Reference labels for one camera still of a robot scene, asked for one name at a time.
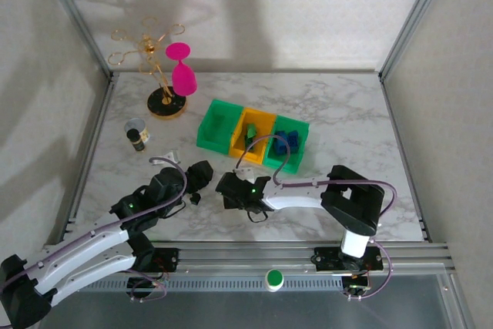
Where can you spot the yellow plastic bin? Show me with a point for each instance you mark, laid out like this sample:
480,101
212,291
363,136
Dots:
240,154

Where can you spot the black lego brick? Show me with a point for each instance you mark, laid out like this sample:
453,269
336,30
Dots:
194,200

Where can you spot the blue lego brick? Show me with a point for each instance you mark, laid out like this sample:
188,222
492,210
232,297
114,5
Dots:
280,148
283,135
293,142

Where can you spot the green push button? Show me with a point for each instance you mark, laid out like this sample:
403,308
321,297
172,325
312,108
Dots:
274,279

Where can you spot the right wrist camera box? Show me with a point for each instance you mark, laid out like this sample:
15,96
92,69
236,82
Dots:
243,172

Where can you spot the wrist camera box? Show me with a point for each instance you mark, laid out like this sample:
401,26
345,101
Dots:
243,172
171,156

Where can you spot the small black-capped bottle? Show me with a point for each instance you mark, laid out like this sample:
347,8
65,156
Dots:
136,142

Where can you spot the green square lego brick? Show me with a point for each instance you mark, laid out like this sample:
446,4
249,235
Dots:
252,130

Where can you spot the green bin with blue bricks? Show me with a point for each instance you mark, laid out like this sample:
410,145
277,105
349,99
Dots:
293,162

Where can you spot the green bin beside black bricks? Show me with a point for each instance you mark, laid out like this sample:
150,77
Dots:
210,145

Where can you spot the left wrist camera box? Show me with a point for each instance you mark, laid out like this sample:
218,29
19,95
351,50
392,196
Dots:
171,156

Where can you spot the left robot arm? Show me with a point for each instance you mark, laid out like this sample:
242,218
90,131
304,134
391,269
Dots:
84,252

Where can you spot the pink wine glass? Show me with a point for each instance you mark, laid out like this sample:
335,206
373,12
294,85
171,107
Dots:
184,80

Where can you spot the aluminium table side rail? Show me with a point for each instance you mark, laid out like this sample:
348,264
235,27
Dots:
391,113
91,152

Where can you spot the aluminium frame post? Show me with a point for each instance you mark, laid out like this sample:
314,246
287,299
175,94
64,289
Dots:
416,17
80,21

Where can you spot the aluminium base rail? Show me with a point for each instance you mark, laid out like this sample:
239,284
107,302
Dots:
246,256

